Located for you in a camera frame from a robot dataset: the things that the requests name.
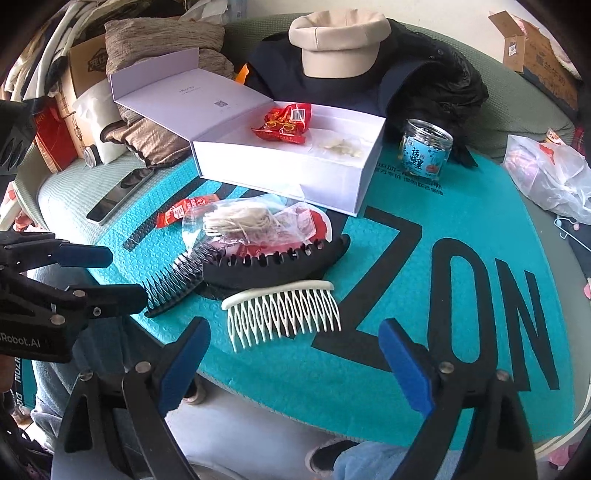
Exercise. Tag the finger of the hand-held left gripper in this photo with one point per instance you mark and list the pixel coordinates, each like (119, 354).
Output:
(85, 257)
(115, 297)

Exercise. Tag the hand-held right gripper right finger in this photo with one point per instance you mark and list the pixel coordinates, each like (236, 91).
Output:
(406, 369)

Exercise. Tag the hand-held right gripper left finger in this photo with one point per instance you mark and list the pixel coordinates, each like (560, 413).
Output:
(184, 364)

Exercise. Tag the black hair comb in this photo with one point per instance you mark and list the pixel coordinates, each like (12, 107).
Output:
(175, 286)

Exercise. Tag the red ketchup packet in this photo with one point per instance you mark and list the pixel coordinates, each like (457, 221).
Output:
(178, 213)

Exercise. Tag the white hair comb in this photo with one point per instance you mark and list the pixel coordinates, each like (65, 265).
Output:
(277, 297)

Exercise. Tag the black hair claw clip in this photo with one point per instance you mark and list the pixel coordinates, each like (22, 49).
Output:
(277, 277)

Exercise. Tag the pink rose packet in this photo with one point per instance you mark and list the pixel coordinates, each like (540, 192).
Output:
(316, 226)

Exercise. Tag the white gift box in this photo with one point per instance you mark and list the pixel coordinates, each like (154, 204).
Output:
(277, 180)

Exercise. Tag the person's jeans leg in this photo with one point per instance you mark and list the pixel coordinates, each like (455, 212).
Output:
(374, 461)
(55, 392)

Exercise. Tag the smartphone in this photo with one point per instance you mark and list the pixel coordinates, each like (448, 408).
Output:
(117, 196)

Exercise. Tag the red box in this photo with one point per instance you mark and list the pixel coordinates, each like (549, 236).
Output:
(53, 134)

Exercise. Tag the brown textured pillow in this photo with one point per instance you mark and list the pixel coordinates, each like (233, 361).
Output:
(161, 41)
(152, 138)

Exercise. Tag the white paper bag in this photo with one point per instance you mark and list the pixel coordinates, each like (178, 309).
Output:
(99, 115)

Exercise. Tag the teal printed mat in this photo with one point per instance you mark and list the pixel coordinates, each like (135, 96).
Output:
(461, 207)

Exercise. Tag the printed cardboard box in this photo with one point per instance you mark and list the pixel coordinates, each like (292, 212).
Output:
(85, 64)

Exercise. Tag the dark cloth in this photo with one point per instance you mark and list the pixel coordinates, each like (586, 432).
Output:
(581, 249)

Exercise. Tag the clear jar with blue label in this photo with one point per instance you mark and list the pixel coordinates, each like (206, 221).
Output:
(422, 157)

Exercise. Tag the pile of white clothes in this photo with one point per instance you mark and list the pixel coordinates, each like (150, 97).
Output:
(51, 32)

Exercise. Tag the small clear plastic bag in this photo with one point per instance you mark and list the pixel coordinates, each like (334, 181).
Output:
(341, 146)

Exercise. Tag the red snack packet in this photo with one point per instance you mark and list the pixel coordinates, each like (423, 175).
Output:
(281, 124)

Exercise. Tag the white plastic bag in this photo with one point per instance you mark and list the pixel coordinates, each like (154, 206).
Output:
(549, 180)

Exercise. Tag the orange item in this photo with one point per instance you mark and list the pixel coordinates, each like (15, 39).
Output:
(242, 74)

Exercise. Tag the small snack packet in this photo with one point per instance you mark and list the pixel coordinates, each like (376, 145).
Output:
(554, 136)

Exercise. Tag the black jacket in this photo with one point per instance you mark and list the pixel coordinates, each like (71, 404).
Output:
(438, 92)

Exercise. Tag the grey-green bed cover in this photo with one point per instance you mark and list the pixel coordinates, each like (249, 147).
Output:
(508, 106)

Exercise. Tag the navy garment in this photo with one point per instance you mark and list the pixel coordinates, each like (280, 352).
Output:
(332, 92)

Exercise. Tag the red plaid cloth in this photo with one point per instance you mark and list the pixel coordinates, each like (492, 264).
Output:
(582, 141)

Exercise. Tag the beige cap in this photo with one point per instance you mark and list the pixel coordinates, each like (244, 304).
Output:
(337, 41)

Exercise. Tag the open cardboard box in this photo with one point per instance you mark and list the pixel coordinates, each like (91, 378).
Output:
(540, 50)

